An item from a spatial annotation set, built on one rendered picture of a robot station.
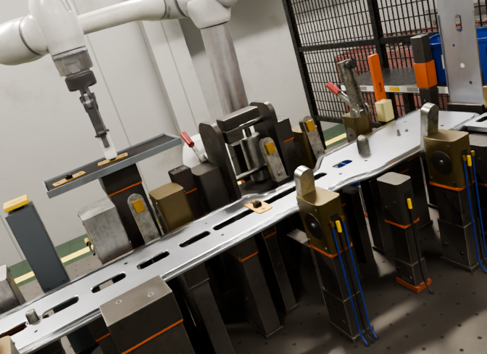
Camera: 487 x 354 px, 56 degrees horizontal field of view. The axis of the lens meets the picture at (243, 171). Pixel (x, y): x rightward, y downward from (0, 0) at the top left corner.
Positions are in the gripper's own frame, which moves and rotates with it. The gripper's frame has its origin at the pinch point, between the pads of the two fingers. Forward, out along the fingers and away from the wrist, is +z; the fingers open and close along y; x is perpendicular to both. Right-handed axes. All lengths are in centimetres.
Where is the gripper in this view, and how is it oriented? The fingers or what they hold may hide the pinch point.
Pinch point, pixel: (107, 146)
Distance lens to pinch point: 131.2
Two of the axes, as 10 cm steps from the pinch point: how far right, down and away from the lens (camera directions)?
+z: 2.8, 9.0, 3.2
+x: 9.2, -3.5, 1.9
